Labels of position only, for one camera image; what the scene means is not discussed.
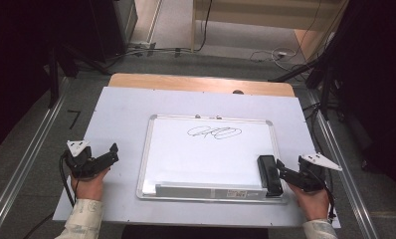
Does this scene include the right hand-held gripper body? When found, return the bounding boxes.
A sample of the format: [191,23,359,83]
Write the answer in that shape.
[295,152,343,194]

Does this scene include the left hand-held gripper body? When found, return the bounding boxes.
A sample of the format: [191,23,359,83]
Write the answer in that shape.
[63,139,102,180]

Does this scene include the black whiteboard eraser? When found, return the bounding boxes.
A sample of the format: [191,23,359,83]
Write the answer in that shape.
[256,154,285,198]

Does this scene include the silver-framed whiteboard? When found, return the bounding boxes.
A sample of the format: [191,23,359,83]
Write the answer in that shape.
[135,114,289,204]

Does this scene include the person's right hand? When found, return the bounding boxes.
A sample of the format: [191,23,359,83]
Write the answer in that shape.
[287,181,331,222]

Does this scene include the person's left hand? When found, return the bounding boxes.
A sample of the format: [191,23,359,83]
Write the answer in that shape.
[70,167,111,202]

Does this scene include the white table cover panel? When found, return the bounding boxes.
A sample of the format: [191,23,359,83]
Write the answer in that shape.
[52,86,342,230]

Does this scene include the black stand leg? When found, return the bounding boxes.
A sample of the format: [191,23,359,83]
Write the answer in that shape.
[47,42,112,110]

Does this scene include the wooden table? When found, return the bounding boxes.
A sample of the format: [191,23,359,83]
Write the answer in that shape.
[107,73,297,99]

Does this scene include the black metal stand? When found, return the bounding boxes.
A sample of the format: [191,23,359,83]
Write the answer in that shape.
[268,0,353,121]

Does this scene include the black curtain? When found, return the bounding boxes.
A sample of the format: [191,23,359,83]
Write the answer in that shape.
[0,0,59,157]
[331,0,396,208]

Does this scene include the black cabinet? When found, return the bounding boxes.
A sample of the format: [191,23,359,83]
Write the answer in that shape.
[53,0,139,65]

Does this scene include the light wooden shelf unit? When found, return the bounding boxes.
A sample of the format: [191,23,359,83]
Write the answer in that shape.
[190,0,350,62]

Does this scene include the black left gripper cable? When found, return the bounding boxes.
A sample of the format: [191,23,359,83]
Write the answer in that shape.
[22,150,79,239]

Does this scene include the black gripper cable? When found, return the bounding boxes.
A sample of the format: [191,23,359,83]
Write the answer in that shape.
[313,167,338,223]
[22,150,79,239]

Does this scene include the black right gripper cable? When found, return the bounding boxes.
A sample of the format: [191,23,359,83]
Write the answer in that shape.
[313,167,338,223]

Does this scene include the aluminium floor rail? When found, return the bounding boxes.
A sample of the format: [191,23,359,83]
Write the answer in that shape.
[305,90,381,239]
[0,77,71,239]

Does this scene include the bundle of floor cables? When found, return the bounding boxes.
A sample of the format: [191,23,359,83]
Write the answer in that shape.
[101,45,194,69]

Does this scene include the white floor cable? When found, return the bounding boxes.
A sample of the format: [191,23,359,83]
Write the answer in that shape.
[249,47,299,65]

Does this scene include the black hanging cable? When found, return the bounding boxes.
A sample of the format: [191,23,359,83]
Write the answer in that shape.
[197,0,214,53]

